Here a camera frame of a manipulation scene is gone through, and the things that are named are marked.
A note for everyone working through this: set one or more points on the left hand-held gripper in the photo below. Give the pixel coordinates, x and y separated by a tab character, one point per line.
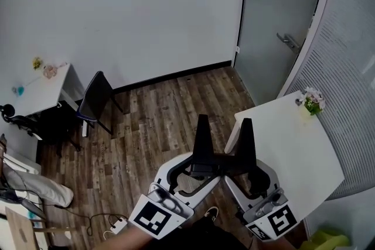
155	216

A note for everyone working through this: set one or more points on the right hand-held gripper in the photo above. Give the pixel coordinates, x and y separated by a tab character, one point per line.
278	221

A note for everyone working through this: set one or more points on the person's right forearm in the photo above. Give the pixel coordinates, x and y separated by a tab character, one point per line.
285	245

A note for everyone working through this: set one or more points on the person's left forearm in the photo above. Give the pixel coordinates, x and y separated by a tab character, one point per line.
129	241

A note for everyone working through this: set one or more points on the person's black shoe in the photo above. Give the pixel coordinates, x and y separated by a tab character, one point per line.
212	212

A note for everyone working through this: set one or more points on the white square table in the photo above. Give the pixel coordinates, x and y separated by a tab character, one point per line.
293	149

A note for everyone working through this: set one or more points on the person's black clothing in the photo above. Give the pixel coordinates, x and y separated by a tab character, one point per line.
211	235

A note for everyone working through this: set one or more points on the white power strip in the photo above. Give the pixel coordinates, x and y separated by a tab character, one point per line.
119	226

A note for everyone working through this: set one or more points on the green tablecloth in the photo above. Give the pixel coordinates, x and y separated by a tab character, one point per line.
328	240

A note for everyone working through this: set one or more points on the potted pink flowers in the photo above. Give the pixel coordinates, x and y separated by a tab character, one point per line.
313	102

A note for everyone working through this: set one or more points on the dark blue chair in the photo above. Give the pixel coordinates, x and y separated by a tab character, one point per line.
95	96

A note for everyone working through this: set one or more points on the black office chair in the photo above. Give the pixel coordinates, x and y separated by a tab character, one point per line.
58	126

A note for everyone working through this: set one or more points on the white window blinds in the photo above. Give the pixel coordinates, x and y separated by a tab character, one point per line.
345	82

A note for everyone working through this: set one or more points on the white long desk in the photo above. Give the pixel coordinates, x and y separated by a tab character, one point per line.
44	90

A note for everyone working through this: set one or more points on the wooden chair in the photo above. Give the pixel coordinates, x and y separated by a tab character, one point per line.
20	231

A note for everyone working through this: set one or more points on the frosted glass door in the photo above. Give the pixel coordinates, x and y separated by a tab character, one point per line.
272	8

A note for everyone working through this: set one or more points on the small cyan object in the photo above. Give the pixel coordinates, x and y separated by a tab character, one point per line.
20	90

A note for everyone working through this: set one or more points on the small yellow flower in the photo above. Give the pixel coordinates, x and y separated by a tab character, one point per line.
37	63

